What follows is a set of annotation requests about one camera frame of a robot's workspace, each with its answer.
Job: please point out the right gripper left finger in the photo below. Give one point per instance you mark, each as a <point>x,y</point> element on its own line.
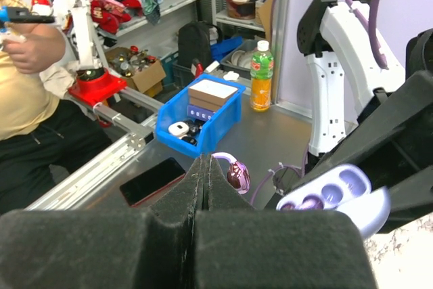
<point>124,248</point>

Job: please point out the person in yellow shirt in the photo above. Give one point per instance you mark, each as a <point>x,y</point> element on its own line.
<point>38,129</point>

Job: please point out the white case in bin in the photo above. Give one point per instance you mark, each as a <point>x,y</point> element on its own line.
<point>178,129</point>

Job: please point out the brown white cardboard box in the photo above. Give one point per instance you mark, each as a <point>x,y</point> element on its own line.
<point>210,95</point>

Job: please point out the aluminium frame rail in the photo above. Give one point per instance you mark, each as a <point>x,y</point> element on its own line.
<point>76,188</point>

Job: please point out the black backpack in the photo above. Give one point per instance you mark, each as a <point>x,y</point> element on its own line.
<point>194,43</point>

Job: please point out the lavender earbud charging case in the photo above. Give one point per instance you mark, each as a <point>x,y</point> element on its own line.
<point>347,189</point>

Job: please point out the orange juice bottle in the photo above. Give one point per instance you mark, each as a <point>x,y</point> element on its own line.
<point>261,73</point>

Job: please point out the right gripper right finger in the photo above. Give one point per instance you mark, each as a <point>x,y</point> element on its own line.
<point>246,248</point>

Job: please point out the black red smartphone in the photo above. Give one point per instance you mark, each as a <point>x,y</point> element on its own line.
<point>154,180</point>

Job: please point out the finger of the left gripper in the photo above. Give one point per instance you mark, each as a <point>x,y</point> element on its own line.
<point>411,199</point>
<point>392,144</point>

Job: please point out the blue plastic parts bin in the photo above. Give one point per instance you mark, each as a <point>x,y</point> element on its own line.
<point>216,124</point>

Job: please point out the cardboard box of parts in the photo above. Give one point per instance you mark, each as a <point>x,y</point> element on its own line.
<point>142,72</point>

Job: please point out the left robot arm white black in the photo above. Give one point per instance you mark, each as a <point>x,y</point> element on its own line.
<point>353,70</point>

